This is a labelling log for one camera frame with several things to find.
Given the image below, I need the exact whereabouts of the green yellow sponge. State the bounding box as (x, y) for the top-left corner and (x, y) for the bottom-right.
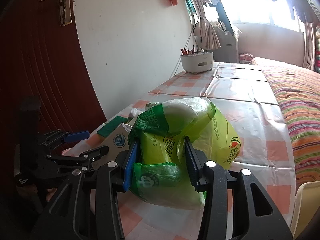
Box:
(97, 115), (128, 138)

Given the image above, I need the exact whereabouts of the white paper carton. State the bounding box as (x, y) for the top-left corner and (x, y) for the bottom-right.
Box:
(98, 123), (132, 165)

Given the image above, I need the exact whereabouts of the green plastic bag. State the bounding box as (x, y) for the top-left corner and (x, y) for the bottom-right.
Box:
(128, 97), (241, 210)

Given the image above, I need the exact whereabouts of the white tissue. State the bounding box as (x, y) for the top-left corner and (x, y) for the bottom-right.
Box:
(128, 108), (143, 119)

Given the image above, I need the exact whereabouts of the cream trash bin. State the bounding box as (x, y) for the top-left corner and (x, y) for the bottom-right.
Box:
(290, 181), (319, 239)

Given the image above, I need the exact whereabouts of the dark red wooden door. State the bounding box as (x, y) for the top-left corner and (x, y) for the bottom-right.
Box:
(1, 0), (106, 156)

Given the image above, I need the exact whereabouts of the checkered plastic tablecloth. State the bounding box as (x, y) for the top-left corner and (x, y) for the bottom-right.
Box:
(118, 62), (296, 239)

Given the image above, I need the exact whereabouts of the striped bed sheet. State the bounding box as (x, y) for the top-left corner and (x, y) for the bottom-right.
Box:
(251, 57), (319, 188)

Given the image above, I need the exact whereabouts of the white pen holder basket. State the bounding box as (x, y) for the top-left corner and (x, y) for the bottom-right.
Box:
(180, 48), (214, 74)

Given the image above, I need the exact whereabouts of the grey air cooler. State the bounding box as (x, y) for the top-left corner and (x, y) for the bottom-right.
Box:
(213, 26), (239, 63)

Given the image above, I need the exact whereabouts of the right pink curtain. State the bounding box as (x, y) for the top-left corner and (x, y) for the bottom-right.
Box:
(303, 23), (316, 71)

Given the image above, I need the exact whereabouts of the brass door handle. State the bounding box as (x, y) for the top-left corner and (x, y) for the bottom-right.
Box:
(40, 0), (72, 27)

